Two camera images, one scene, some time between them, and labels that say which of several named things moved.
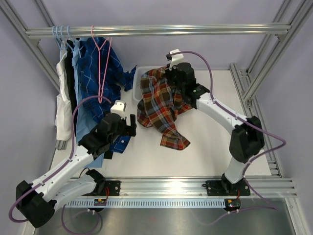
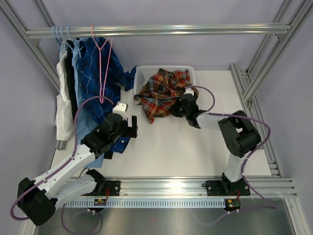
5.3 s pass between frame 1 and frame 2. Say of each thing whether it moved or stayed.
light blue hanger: stayed
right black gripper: moved
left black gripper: stayed
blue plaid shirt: stayed
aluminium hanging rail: stayed
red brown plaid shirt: moved
